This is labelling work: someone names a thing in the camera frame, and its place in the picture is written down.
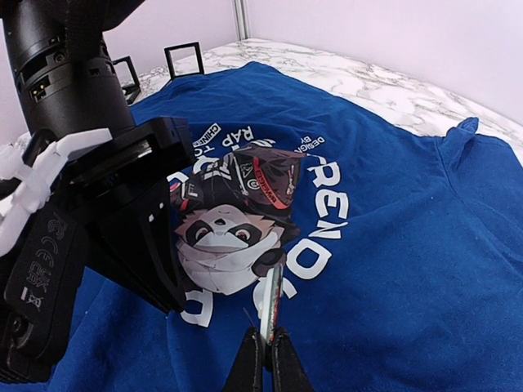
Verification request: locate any round floral brooch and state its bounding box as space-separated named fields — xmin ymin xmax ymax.
xmin=259 ymin=264 xmax=284 ymax=345

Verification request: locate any blue panda t-shirt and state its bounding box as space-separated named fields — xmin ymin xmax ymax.
xmin=47 ymin=63 xmax=522 ymax=391

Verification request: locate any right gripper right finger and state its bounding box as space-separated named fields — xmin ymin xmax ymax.
xmin=269 ymin=328 xmax=314 ymax=392

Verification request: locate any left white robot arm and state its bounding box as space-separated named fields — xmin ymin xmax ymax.
xmin=1 ymin=1 xmax=194 ymax=312

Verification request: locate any left aluminium frame post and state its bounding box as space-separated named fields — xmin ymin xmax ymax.
xmin=233 ymin=0 xmax=250 ymax=41

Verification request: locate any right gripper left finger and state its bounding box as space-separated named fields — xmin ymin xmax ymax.
xmin=222 ymin=327 xmax=264 ymax=392

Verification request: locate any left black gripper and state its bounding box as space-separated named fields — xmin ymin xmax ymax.
xmin=60 ymin=117 xmax=192 ymax=313

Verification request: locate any black display box with brooch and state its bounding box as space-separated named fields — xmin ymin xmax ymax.
xmin=163 ymin=42 xmax=205 ymax=81

